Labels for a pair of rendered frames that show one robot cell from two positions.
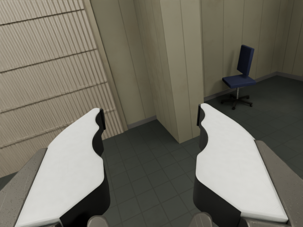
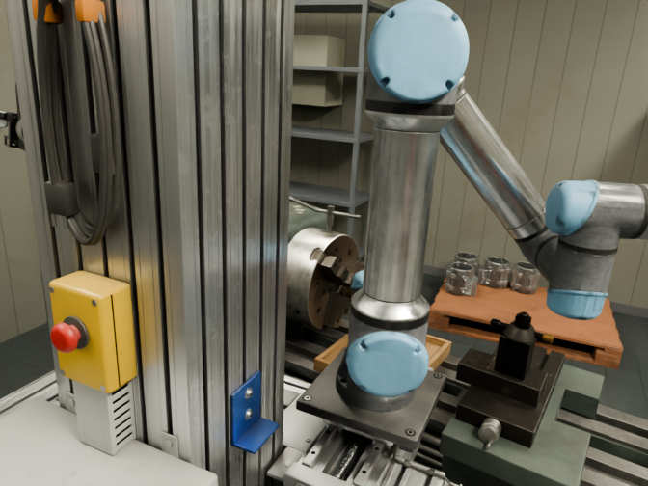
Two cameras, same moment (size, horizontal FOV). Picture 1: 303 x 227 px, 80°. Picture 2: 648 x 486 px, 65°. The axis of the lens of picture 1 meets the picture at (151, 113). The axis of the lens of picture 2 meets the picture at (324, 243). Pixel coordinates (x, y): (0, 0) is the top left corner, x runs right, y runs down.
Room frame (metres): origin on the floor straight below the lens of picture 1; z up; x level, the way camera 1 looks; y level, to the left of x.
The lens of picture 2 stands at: (-1.39, 0.50, 1.72)
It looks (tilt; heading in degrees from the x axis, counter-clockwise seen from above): 18 degrees down; 310
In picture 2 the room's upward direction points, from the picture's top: 3 degrees clockwise
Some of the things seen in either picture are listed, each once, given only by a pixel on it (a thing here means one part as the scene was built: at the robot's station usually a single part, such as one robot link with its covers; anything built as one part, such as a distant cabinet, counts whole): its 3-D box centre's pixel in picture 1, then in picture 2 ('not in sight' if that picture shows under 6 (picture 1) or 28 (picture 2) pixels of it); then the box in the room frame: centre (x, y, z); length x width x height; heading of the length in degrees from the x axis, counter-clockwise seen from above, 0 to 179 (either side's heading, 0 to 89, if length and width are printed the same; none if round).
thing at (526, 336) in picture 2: not in sight; (521, 331); (-1.03, -0.70, 1.14); 0.08 x 0.08 x 0.03
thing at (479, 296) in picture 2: not in sight; (524, 300); (-0.27, -3.17, 0.18); 1.28 x 0.92 x 0.36; 16
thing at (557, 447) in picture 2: not in sight; (528, 411); (-1.07, -0.75, 0.90); 0.53 x 0.30 x 0.06; 98
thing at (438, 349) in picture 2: not in sight; (385, 355); (-0.63, -0.72, 0.89); 0.36 x 0.30 x 0.04; 98
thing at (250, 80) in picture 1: (239, 78); not in sight; (2.70, -1.50, 0.45); 0.52 x 0.50 x 0.90; 104
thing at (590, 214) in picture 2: not in sight; (593, 211); (-1.23, -0.26, 1.56); 0.11 x 0.08 x 0.09; 37
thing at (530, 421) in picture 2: not in sight; (515, 384); (-1.02, -0.76, 0.95); 0.43 x 0.18 x 0.04; 98
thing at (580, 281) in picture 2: not in sight; (575, 273); (-1.22, -0.28, 1.46); 0.11 x 0.08 x 0.11; 127
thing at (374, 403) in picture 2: not in sight; (377, 364); (-0.94, -0.21, 1.21); 0.15 x 0.15 x 0.10
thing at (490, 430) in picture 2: not in sight; (488, 433); (-1.06, -0.52, 0.95); 0.07 x 0.04 x 0.04; 98
